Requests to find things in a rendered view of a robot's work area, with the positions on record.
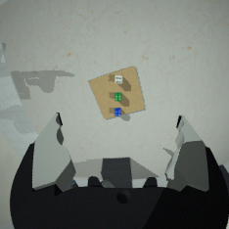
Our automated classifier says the blue die with white pips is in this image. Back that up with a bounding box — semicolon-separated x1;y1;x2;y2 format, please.
114;108;121;116

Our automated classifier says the green die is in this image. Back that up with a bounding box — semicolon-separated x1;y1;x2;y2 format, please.
114;93;121;101

